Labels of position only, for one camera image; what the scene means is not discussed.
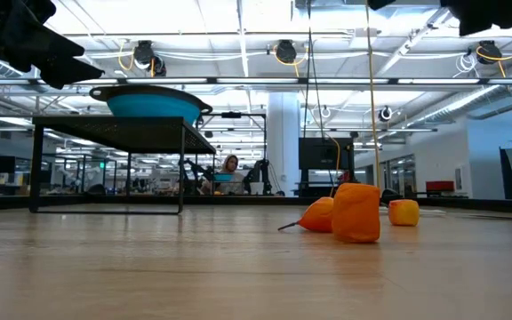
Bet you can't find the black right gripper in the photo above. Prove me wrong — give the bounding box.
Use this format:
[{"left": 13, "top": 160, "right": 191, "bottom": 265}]
[{"left": 367, "top": 0, "right": 512, "bottom": 38}]

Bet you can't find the black monitor on stand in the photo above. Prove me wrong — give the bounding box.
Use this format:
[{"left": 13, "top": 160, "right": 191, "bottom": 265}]
[{"left": 298, "top": 136, "right": 355, "bottom": 171}]

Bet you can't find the red box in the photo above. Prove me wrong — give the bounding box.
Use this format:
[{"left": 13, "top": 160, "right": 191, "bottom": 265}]
[{"left": 425, "top": 180, "right": 455, "bottom": 193}]

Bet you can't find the yellow-orange cube fruit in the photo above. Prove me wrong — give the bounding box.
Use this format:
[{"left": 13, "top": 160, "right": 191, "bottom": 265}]
[{"left": 388, "top": 198, "right": 420, "bottom": 227}]

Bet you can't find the thin black stand frame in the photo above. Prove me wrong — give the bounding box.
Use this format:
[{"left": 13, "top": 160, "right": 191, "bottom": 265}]
[{"left": 200, "top": 110, "right": 268, "bottom": 196}]

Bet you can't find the blue collapsible bowl grey rim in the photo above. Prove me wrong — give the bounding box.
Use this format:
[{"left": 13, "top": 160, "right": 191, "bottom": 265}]
[{"left": 89, "top": 84, "right": 215, "bottom": 126}]

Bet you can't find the white building column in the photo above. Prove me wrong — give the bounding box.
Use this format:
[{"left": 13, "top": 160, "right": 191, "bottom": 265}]
[{"left": 267, "top": 92, "right": 301, "bottom": 196}]

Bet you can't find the yellow hanging cable black plug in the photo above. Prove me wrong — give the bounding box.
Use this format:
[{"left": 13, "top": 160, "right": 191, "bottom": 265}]
[{"left": 364, "top": 0, "right": 400, "bottom": 206}]

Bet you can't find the teardrop orange fruit with stem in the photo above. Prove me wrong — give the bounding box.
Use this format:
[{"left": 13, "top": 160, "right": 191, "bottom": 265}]
[{"left": 276, "top": 196, "right": 335, "bottom": 234}]

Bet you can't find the tall orange block fruit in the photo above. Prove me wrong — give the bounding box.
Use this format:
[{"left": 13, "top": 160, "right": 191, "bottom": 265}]
[{"left": 332, "top": 182, "right": 382, "bottom": 244}]

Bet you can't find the seated person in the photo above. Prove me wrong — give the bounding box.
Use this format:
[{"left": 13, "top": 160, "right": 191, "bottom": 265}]
[{"left": 213, "top": 154, "right": 246, "bottom": 196}]

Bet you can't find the black mesh metal rack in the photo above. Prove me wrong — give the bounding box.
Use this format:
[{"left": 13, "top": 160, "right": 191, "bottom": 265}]
[{"left": 30, "top": 115, "right": 217, "bottom": 215}]

